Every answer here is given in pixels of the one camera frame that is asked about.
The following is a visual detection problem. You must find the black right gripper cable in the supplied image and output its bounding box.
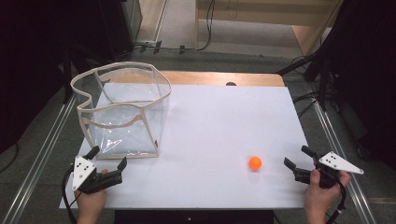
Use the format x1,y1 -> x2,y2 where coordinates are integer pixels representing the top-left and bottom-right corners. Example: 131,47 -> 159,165
326,181 -> 347,224

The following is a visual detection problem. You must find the orange ball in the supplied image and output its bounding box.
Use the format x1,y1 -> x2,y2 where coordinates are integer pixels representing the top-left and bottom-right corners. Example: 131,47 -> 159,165
247,156 -> 263,172

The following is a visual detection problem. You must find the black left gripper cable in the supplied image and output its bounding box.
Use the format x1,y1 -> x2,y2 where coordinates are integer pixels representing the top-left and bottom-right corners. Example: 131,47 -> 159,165
61,167 -> 82,224

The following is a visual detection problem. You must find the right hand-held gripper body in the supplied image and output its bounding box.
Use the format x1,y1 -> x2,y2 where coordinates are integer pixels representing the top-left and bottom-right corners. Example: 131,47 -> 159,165
293,150 -> 365,189

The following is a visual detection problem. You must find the person's right hand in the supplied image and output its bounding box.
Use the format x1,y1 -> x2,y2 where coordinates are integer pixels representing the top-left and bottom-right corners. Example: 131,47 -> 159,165
304,168 -> 352,217

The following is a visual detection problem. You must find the wooden table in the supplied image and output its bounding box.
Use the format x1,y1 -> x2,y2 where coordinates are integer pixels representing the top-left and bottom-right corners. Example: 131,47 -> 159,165
106,70 -> 286,88

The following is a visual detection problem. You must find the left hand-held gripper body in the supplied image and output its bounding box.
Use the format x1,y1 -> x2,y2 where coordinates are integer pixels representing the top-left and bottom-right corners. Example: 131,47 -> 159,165
71,155 -> 123,196

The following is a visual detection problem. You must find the black cabinet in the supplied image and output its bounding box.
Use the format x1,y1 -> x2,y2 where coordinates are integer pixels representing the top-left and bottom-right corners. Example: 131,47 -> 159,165
99,0 -> 144,62

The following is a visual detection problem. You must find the metal floor rail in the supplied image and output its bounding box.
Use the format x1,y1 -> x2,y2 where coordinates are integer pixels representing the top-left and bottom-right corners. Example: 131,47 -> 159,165
1,92 -> 78,224
312,101 -> 378,224

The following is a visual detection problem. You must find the clear plastic bag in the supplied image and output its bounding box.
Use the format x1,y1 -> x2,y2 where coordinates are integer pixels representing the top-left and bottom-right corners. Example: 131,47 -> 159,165
70,61 -> 173,161

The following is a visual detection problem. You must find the person's left hand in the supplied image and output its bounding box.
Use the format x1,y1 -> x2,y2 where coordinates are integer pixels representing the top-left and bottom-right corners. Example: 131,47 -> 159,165
74,168 -> 109,219

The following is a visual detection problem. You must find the white board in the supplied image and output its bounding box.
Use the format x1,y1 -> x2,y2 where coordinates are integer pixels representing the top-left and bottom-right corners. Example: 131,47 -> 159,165
58,81 -> 316,210

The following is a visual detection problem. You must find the black hanging cable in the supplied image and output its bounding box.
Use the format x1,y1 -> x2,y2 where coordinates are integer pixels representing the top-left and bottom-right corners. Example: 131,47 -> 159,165
194,0 -> 217,52

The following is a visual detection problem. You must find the black floor cable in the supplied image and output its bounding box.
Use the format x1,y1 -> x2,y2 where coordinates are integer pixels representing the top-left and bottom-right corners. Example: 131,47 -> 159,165
292,90 -> 321,119

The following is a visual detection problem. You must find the black stand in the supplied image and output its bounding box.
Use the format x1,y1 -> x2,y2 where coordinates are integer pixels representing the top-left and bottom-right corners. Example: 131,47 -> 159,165
275,36 -> 335,111

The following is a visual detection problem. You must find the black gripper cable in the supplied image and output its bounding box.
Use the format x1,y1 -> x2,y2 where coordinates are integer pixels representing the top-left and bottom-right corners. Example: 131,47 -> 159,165
326,181 -> 347,224
61,167 -> 82,224

